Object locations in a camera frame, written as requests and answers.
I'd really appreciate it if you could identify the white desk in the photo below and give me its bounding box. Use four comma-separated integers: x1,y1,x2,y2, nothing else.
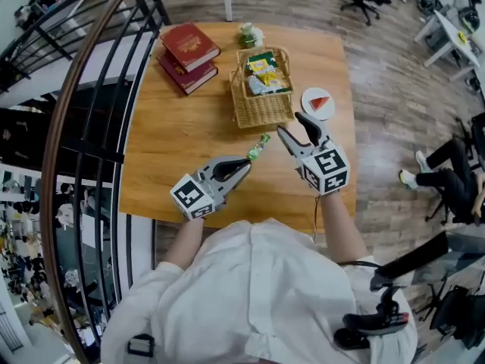
413,9,482,83

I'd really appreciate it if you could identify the black railing with wooden handrail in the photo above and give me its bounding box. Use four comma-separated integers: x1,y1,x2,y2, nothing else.
0,0,171,364

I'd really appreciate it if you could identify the red watermelon slice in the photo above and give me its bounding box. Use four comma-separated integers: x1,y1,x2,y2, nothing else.
309,96,333,111

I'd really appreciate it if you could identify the bright red hardcover book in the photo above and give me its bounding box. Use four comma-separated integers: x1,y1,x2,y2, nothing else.
158,21,221,74

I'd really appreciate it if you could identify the dark red hardcover book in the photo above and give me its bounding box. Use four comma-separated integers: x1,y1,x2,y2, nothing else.
155,51,220,96

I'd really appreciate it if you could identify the person's left forearm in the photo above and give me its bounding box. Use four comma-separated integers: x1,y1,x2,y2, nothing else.
162,218,205,271

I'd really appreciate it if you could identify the black strap buckle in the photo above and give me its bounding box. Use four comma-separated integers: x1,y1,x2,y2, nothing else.
127,334,156,358

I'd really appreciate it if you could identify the person's white shirt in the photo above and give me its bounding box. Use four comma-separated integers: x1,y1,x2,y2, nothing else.
100,218,418,364

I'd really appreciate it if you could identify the white flower bouquet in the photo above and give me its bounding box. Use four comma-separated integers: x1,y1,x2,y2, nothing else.
238,21,265,49

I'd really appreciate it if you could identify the black cable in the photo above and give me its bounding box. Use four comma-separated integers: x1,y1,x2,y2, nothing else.
336,260,382,269

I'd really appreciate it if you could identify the wicker basket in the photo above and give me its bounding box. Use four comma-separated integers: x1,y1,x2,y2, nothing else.
229,46,296,130

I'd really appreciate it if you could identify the small green candy packet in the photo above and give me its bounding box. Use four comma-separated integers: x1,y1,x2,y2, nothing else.
246,133,272,162

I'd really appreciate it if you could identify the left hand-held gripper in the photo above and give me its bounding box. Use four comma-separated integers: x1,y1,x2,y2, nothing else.
170,156,253,221

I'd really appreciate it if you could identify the green yellow snack bag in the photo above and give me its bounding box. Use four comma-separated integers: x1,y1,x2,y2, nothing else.
244,51,293,94

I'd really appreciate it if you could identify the black flat panel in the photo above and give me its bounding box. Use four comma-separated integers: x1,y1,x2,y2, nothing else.
370,231,450,291

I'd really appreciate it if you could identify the white plate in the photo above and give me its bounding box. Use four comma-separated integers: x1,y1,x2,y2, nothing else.
301,86,336,121

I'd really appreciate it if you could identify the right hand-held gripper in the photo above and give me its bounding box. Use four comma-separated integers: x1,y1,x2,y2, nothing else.
277,112,352,197

